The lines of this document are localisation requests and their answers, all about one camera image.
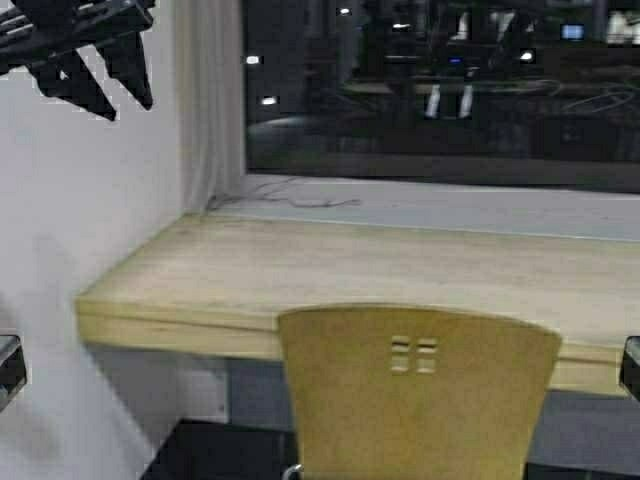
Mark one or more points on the left base platform edge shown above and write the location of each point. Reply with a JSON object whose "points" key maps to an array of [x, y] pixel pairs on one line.
{"points": [[14, 374]]}

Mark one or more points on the right base platform edge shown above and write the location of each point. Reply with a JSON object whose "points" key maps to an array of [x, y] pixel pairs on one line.
{"points": [[629, 367]]}

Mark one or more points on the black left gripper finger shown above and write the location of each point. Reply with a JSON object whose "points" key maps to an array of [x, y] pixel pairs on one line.
{"points": [[66, 77], [126, 62]]}

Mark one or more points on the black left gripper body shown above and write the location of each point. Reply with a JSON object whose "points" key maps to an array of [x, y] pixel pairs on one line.
{"points": [[35, 32]]}

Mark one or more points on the long wooden counter table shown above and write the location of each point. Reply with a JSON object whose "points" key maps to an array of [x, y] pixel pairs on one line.
{"points": [[214, 285]]}

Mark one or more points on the white curtain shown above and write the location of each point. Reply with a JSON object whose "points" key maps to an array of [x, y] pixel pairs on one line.
{"points": [[209, 73]]}

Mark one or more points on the base platform edge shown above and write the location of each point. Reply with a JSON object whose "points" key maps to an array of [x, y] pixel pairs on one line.
{"points": [[14, 374], [629, 367]]}

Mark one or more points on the dark glass window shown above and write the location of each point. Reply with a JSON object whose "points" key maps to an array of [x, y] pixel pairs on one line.
{"points": [[534, 94]]}

